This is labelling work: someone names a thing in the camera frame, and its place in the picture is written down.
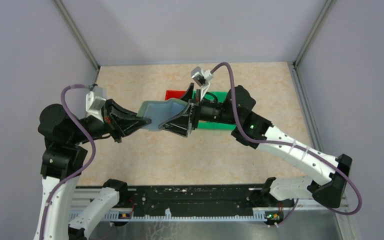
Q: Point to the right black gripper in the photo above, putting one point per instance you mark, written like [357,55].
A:
[180,124]

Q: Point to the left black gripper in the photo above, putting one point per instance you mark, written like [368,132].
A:
[126,125]

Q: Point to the grey-green card holder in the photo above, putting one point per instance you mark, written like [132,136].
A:
[160,112]

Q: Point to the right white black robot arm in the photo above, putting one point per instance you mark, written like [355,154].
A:
[325,176]

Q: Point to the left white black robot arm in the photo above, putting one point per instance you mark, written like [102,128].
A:
[63,161]

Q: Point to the red plastic bin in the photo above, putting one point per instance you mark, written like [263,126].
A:
[177,94]

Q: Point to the right green plastic bin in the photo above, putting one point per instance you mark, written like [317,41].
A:
[217,96]

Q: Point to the green plastic bin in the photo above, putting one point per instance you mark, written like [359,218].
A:
[212,125]
[217,96]

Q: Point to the middle green plastic bin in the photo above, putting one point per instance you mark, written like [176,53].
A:
[212,125]

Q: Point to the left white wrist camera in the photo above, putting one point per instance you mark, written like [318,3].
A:
[94,102]

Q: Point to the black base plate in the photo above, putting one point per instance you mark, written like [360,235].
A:
[220,200]

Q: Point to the white toothed cable duct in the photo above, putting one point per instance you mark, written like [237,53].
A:
[113,216]

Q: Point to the left corner aluminium post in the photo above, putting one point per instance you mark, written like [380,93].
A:
[76,33]

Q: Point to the corner aluminium post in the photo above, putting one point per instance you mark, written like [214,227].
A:
[76,33]
[317,25]

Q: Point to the right side aluminium rail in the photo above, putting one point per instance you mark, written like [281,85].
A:
[306,108]

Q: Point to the right corner aluminium post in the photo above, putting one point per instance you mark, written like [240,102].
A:
[317,25]

